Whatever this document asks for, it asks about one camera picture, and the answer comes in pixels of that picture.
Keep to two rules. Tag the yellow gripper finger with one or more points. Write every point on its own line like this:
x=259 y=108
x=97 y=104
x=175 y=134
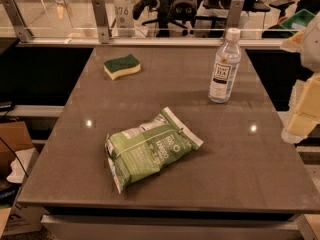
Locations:
x=293 y=43
x=304 y=106

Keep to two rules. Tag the clear plastic water bottle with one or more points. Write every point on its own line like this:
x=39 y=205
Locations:
x=227 y=61

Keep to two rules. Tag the green plastic bin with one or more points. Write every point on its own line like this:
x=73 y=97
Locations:
x=298 y=21

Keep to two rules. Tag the black office chair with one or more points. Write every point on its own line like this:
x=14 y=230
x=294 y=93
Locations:
x=168 y=12

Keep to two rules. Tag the green chip bag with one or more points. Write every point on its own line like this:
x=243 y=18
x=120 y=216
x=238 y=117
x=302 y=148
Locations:
x=140 y=152

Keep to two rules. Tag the green and yellow sponge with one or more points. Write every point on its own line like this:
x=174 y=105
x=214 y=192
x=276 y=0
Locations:
x=122 y=66

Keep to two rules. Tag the cardboard box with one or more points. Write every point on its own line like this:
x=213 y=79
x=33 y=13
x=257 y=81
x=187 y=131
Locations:
x=14 y=136

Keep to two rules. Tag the metal bracket right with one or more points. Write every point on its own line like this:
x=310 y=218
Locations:
x=234 y=15

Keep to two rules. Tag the metal bracket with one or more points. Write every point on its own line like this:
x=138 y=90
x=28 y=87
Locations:
x=23 y=33
x=234 y=15
x=101 y=20

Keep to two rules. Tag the white numbered post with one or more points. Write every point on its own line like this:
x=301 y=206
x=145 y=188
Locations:
x=124 y=18

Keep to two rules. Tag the metal bracket middle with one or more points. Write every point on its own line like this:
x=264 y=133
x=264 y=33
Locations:
x=101 y=20

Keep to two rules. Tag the metal bracket left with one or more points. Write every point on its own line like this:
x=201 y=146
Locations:
x=23 y=33

